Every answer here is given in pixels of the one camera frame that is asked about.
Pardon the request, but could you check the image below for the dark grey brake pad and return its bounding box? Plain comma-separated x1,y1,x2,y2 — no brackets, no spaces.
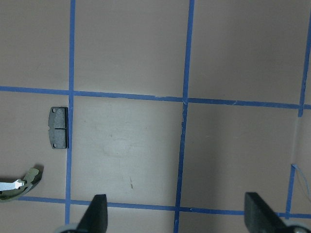
48,106,69,150

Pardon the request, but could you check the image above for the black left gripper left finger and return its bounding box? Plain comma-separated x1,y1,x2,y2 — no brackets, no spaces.
77,194,108,233

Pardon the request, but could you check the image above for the olive green brake shoe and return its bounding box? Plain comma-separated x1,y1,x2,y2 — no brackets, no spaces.
0,167,43,203

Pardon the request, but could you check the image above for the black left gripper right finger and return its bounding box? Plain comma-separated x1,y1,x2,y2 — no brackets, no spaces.
244,192,287,233

